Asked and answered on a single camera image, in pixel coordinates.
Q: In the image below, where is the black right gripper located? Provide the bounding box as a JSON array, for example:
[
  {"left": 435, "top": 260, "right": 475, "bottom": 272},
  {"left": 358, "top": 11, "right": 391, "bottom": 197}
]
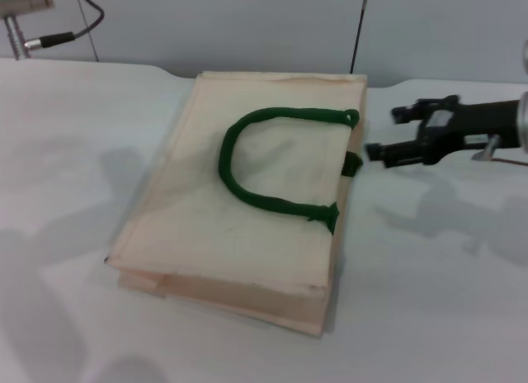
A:
[{"left": 365, "top": 94, "right": 522, "bottom": 170}]

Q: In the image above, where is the cream handbag with green handles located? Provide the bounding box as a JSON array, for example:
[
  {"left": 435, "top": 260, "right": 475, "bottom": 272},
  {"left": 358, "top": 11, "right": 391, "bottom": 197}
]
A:
[{"left": 103, "top": 70, "right": 370, "bottom": 339}]

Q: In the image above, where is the right arm cable silver connector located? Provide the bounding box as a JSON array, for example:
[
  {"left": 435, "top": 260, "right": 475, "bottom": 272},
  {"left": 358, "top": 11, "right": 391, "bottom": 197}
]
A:
[{"left": 471, "top": 134, "right": 528, "bottom": 168}]

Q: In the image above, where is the arm cable silver connector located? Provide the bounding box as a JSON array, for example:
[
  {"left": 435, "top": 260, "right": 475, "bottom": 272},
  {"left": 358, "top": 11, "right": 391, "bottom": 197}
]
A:
[
  {"left": 3, "top": 0, "right": 106, "bottom": 62},
  {"left": 471, "top": 134, "right": 528, "bottom": 168}
]

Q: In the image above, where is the thin black vertical cable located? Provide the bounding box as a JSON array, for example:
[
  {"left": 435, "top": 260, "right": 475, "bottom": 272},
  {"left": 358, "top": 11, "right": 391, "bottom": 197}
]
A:
[{"left": 348, "top": 0, "right": 370, "bottom": 75}]

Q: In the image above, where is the thin red vertical cable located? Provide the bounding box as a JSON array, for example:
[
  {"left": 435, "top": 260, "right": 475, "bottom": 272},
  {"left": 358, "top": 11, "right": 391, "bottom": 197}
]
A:
[{"left": 78, "top": 0, "right": 99, "bottom": 63}]

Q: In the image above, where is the left arm cable silver connector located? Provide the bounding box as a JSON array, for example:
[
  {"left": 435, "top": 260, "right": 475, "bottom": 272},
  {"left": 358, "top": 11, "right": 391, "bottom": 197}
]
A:
[{"left": 3, "top": 0, "right": 106, "bottom": 62}]

